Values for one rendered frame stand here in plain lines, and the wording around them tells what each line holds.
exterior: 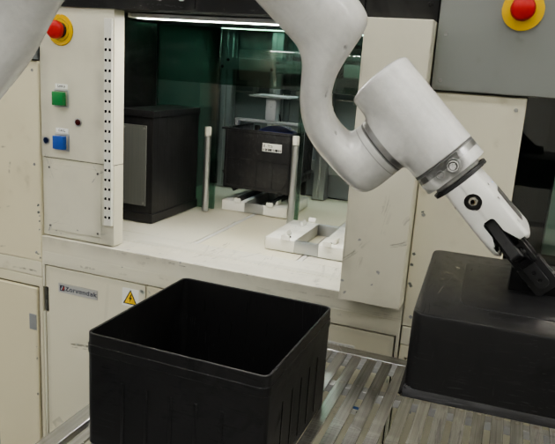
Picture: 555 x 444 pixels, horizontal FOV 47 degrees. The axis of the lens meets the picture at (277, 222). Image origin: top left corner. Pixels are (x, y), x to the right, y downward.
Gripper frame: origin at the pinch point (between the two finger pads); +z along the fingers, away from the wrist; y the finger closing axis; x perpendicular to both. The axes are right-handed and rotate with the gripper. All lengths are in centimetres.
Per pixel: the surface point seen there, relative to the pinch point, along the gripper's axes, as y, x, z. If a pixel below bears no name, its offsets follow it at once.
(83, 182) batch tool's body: 44, 72, -63
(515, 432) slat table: 18.3, 20.6, 24.5
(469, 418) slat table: 21.0, 26.0, 19.9
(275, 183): 94, 53, -38
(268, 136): 94, 46, -50
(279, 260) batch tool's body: 54, 50, -20
